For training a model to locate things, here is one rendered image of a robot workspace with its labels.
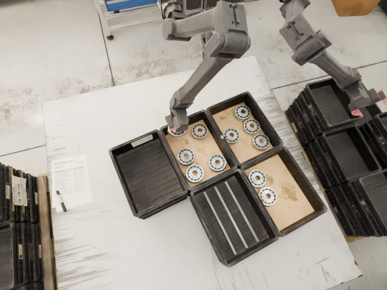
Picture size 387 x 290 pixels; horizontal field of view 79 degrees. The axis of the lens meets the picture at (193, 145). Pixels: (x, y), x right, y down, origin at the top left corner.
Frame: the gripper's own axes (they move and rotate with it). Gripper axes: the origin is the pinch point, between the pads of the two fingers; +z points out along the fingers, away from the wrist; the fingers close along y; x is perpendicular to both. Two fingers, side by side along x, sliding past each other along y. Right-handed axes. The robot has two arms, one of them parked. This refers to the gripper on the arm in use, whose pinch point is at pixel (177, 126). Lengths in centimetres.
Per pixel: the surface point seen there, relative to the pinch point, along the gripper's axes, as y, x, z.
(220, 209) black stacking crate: 4, -45, 22
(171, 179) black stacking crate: -13.5, -19.0, 22.1
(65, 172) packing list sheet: -70, 16, 34
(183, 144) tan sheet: 1.8, -2.2, 22.4
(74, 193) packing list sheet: -69, 1, 34
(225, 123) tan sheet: 31.5, -0.7, 22.8
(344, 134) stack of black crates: 134, -36, 69
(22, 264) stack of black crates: -123, -19, 66
